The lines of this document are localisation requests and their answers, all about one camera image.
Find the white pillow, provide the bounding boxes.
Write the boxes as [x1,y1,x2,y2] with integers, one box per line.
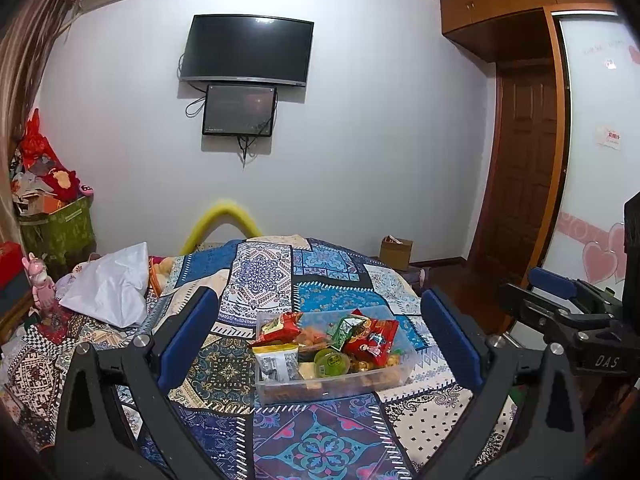
[59,242,151,328]

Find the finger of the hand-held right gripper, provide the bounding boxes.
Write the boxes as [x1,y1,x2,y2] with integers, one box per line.
[499,284,608,348]
[529,267,626,318]

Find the small black monitor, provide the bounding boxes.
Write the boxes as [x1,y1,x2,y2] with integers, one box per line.
[202,84,277,137]

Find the red box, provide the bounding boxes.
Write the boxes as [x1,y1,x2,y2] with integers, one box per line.
[0,241,26,291]

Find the green and white snack packet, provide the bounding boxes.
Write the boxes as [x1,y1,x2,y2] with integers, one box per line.
[327,315,362,352]

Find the pink figurine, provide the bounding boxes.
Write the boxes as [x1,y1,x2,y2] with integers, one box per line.
[21,252,60,318]

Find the orange plush toy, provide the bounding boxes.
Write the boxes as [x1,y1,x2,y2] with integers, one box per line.
[148,255,177,297]

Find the red and green snack packet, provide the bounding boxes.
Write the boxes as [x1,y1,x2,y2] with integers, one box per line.
[248,311,305,350]

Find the wooden door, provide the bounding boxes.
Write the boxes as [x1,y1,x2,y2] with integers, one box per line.
[470,57,561,286]

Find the white wardrobe door pink hearts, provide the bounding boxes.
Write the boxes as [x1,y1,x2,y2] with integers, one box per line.
[542,10,640,301]

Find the wooden overhead cabinet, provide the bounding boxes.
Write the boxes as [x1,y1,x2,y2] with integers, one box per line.
[439,0,621,63]

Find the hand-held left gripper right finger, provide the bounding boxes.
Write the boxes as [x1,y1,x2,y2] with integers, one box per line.
[420,289,586,480]

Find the dark grey box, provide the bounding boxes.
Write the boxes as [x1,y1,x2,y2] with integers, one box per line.
[0,274,33,318]

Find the red plush toy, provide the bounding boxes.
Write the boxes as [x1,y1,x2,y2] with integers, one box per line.
[42,165,96,203]

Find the black wall television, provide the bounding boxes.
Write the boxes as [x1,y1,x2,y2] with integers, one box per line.
[179,14,315,88]

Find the clear bag of puffed snacks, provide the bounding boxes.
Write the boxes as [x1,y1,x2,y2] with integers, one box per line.
[347,352,406,377]

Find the patchwork printed blanket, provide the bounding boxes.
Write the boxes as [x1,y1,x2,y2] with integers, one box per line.
[0,234,521,480]

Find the gold-edged silver cracker package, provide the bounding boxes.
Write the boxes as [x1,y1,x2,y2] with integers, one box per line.
[254,346,302,385]

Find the green storage box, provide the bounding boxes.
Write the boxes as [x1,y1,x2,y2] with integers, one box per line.
[19,196,97,268]

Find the brown striped curtain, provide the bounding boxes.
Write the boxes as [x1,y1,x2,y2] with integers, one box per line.
[0,0,81,271]

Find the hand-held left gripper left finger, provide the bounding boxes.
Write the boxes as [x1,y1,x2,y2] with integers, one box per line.
[54,285,221,480]

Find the yellow foam tube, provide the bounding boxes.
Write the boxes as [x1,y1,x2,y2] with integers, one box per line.
[179,199,263,256]

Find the cardboard box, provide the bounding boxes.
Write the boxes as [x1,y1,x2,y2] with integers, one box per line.
[379,235,414,272]

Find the red cartoon snack packet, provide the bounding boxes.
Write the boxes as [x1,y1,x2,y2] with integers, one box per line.
[342,309,401,368]

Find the green jelly cup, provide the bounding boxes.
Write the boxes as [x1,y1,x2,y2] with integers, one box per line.
[313,349,350,377]

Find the clear plastic container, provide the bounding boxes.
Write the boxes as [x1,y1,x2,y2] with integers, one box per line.
[254,309,418,407]

